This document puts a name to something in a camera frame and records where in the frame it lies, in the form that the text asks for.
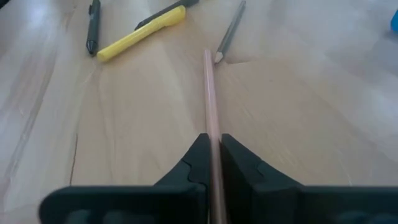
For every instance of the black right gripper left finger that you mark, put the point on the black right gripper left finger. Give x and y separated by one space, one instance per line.
186 174

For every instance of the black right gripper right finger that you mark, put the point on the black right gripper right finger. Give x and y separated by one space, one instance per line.
248 186

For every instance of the black pencil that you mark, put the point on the black pencil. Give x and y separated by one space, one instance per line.
230 31

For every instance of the blue plastic pencil box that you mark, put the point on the blue plastic pencil box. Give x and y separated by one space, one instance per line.
395 21

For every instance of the yellow brite liner highlighter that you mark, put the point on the yellow brite liner highlighter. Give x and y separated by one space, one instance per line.
140 34

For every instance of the black pen with scale print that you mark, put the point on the black pen with scale print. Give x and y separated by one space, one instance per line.
93 28

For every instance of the pink pencil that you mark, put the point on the pink pencil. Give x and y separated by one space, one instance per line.
210 93

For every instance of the plain black pen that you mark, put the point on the plain black pen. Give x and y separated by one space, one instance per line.
164 12

